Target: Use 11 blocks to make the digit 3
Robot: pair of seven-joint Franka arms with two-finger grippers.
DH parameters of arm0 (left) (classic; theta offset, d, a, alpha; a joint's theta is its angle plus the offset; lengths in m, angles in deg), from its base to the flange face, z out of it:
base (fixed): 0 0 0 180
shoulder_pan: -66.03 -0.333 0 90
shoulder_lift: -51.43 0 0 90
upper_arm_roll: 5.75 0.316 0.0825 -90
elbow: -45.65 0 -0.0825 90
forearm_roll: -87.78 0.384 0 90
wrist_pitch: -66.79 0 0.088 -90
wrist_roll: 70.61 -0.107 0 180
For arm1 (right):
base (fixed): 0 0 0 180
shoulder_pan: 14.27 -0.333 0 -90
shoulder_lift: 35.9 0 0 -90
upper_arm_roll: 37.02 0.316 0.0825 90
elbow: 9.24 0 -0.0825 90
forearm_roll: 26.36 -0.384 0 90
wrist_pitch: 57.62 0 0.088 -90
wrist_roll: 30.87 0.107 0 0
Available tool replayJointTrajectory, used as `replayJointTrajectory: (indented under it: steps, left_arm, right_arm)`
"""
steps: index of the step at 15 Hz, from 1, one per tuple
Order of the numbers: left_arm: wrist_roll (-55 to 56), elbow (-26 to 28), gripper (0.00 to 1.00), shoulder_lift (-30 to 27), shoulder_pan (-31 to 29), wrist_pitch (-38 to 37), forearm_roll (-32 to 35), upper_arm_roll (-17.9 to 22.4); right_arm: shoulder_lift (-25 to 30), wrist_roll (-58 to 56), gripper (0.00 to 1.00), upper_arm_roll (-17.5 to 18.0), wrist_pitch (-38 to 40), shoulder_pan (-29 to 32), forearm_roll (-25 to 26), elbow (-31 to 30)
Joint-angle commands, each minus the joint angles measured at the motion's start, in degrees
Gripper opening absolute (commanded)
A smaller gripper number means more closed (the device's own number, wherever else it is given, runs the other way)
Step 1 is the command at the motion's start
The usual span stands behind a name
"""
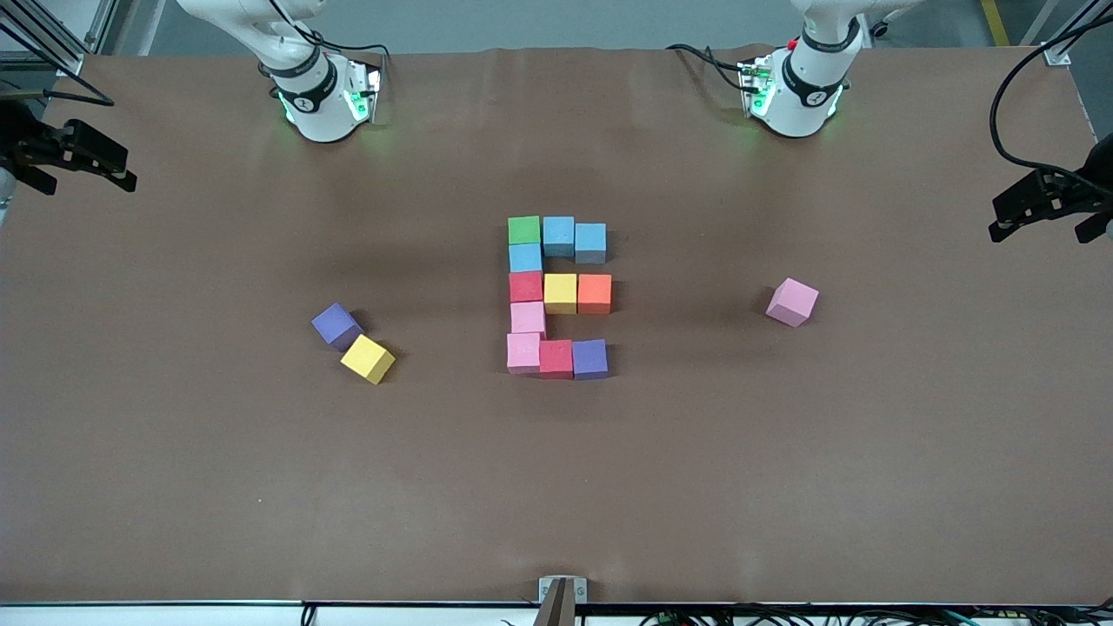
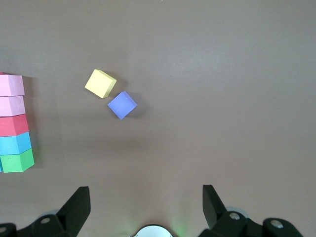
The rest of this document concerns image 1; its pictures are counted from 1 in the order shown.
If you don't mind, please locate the white table edge rail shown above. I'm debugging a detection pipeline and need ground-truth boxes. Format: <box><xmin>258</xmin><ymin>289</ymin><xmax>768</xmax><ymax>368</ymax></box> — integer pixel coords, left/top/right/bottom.
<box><xmin>0</xmin><ymin>601</ymin><xmax>1113</xmax><ymax>626</ymax></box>

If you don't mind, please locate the tangled black cable bundle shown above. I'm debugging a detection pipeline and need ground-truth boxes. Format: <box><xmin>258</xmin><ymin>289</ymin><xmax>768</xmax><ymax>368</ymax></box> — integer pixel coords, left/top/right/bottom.
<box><xmin>639</xmin><ymin>606</ymin><xmax>1113</xmax><ymax>626</ymax></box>

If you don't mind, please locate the purple foam cube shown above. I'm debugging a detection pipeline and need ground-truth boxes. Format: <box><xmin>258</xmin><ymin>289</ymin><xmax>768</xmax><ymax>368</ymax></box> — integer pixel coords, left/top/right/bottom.
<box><xmin>572</xmin><ymin>339</ymin><xmax>609</xmax><ymax>381</ymax></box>
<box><xmin>311</xmin><ymin>303</ymin><xmax>363</xmax><ymax>352</ymax></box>

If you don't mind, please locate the brown table cover sheet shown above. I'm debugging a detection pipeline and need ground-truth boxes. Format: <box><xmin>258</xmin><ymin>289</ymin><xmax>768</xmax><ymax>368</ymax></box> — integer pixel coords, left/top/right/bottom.
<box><xmin>0</xmin><ymin>43</ymin><xmax>1113</xmax><ymax>605</ymax></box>

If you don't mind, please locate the grey metal bracket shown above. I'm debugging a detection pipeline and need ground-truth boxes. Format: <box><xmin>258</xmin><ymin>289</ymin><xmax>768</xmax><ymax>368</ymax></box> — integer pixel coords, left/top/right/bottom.
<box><xmin>537</xmin><ymin>576</ymin><xmax>589</xmax><ymax>606</ymax></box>

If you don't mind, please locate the orange foam cube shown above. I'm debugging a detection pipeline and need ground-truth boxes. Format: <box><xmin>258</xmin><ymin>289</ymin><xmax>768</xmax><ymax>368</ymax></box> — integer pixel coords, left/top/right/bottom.
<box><xmin>577</xmin><ymin>273</ymin><xmax>613</xmax><ymax>316</ymax></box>

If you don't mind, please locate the pink foam cube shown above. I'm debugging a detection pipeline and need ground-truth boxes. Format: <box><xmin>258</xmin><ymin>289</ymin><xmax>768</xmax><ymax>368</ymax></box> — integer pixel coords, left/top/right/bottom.
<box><xmin>510</xmin><ymin>301</ymin><xmax>548</xmax><ymax>338</ymax></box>
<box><xmin>766</xmin><ymin>277</ymin><xmax>820</xmax><ymax>329</ymax></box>
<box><xmin>507</xmin><ymin>332</ymin><xmax>544</xmax><ymax>376</ymax></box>

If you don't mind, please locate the aluminium frame profile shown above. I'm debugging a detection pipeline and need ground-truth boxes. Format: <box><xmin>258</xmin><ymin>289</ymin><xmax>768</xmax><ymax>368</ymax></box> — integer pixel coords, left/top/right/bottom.
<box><xmin>1039</xmin><ymin>0</ymin><xmax>1113</xmax><ymax>67</ymax></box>
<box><xmin>0</xmin><ymin>0</ymin><xmax>118</xmax><ymax>77</ymax></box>

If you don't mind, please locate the yellow foam cube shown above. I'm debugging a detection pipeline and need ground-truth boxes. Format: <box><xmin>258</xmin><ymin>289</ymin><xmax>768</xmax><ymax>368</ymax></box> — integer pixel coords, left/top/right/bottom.
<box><xmin>340</xmin><ymin>334</ymin><xmax>396</xmax><ymax>385</ymax></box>
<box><xmin>543</xmin><ymin>273</ymin><xmax>579</xmax><ymax>316</ymax></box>

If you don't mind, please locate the black base cable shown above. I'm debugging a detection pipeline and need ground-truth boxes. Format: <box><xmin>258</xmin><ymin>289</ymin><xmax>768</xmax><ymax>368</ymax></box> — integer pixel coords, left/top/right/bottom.
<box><xmin>665</xmin><ymin>42</ymin><xmax>750</xmax><ymax>93</ymax></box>
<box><xmin>265</xmin><ymin>0</ymin><xmax>390</xmax><ymax>58</ymax></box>

